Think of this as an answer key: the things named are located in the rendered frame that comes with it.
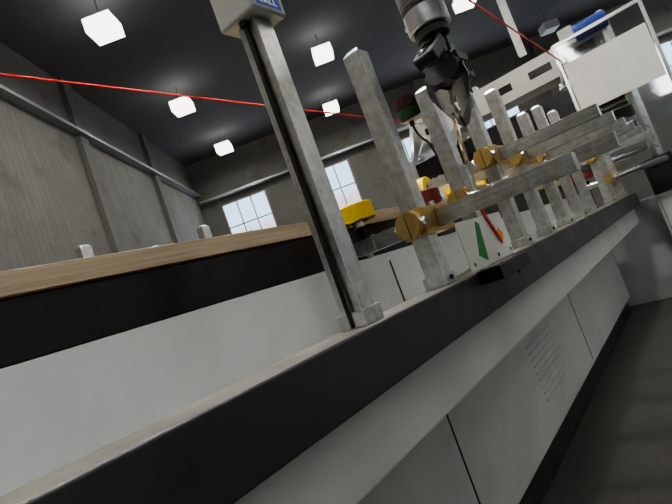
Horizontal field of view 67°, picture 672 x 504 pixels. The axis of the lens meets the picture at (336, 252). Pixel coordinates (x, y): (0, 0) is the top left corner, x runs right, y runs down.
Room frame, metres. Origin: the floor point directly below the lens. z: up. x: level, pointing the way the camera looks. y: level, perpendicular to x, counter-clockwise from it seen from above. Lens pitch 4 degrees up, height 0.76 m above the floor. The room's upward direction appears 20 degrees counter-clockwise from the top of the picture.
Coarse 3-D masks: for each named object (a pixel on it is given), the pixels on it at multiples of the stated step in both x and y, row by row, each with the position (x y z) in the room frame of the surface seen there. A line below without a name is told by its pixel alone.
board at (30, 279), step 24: (384, 216) 1.19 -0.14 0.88; (192, 240) 0.75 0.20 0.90; (216, 240) 0.78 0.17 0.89; (240, 240) 0.82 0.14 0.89; (264, 240) 0.86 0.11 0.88; (288, 240) 0.92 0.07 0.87; (48, 264) 0.58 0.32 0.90; (72, 264) 0.60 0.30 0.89; (96, 264) 0.62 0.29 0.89; (120, 264) 0.65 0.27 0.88; (144, 264) 0.68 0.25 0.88; (168, 264) 0.71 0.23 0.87; (0, 288) 0.54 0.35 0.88; (24, 288) 0.55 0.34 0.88; (48, 288) 0.58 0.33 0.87
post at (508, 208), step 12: (480, 120) 1.29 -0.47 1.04; (480, 132) 1.28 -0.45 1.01; (480, 144) 1.29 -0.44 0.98; (492, 144) 1.31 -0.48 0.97; (492, 168) 1.29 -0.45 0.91; (492, 180) 1.29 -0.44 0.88; (504, 204) 1.29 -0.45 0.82; (504, 216) 1.30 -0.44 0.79; (516, 216) 1.28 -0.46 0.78; (516, 228) 1.29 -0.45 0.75
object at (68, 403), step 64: (256, 256) 0.85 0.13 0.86; (384, 256) 1.16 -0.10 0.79; (448, 256) 1.42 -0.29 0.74; (0, 320) 0.54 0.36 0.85; (64, 320) 0.59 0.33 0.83; (128, 320) 0.65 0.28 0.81; (192, 320) 0.72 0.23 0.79; (256, 320) 0.82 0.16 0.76; (320, 320) 0.94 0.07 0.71; (576, 320) 2.17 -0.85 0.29; (0, 384) 0.53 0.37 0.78; (64, 384) 0.57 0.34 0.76; (128, 384) 0.63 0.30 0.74; (192, 384) 0.70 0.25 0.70; (512, 384) 1.49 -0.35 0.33; (576, 384) 1.93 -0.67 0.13; (0, 448) 0.51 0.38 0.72; (64, 448) 0.56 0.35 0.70; (448, 448) 1.14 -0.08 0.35; (512, 448) 1.38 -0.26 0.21
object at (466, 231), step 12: (480, 216) 1.07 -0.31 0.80; (492, 216) 1.13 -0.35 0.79; (456, 228) 0.96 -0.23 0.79; (468, 228) 1.01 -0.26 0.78; (480, 228) 1.05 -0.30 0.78; (504, 228) 1.16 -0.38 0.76; (468, 240) 0.99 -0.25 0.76; (492, 240) 1.09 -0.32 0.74; (504, 240) 1.14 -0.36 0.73; (468, 252) 0.97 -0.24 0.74; (492, 252) 1.07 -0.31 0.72; (504, 252) 1.12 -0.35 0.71; (480, 264) 1.00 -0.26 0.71
